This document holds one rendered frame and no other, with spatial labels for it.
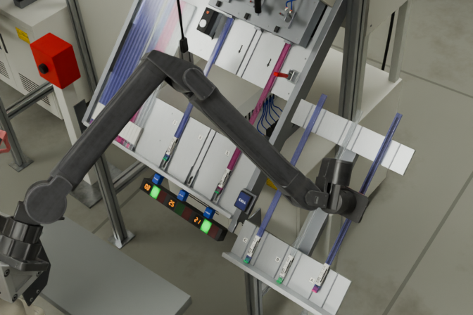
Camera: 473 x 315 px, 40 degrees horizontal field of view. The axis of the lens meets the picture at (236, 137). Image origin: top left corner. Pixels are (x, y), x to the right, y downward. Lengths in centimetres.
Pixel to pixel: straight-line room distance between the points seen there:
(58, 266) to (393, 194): 153
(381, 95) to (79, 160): 141
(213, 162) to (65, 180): 75
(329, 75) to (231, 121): 118
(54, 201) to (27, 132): 213
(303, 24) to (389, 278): 123
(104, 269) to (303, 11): 95
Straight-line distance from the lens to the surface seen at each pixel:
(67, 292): 202
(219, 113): 139
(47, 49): 257
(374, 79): 254
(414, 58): 369
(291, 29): 186
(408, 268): 274
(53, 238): 215
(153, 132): 212
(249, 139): 142
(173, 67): 136
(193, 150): 202
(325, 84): 250
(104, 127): 134
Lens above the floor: 223
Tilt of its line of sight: 45 degrees down
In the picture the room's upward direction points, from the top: 4 degrees counter-clockwise
